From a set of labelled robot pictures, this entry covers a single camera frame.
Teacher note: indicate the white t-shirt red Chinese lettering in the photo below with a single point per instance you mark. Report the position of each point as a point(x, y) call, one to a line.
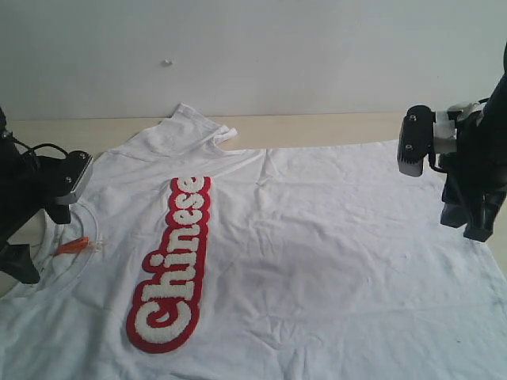
point(303, 263)

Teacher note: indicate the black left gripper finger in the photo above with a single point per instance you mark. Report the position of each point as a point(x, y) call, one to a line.
point(17, 263)
point(59, 213)

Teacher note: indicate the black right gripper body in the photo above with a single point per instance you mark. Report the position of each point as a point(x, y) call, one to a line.
point(470, 140)

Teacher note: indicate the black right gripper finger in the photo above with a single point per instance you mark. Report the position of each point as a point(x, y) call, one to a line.
point(457, 209)
point(482, 210)

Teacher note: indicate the orange size tag on string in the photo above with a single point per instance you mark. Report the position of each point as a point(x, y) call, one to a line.
point(78, 245)

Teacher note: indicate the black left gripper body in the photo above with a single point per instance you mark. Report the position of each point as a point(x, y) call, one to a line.
point(23, 188)

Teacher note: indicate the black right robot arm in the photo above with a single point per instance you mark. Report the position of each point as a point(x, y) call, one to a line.
point(500, 87)

